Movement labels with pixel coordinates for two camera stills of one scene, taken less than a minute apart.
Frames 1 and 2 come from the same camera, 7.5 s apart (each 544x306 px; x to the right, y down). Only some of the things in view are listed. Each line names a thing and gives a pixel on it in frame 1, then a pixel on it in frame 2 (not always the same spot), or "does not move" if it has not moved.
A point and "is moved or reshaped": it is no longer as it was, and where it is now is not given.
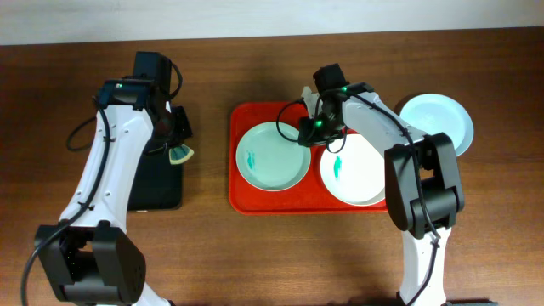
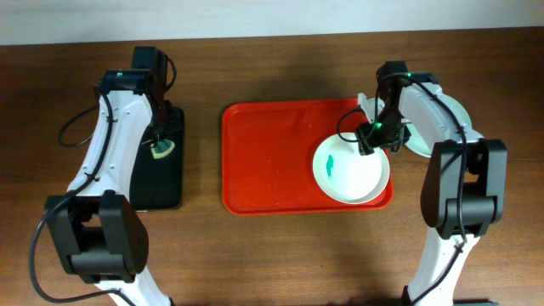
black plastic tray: (156, 184) does not move
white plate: (356, 175) does not move
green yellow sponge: (180, 154) is moved or reshaped
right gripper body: (320, 130) -> (381, 133)
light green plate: (269, 162) -> (428, 150)
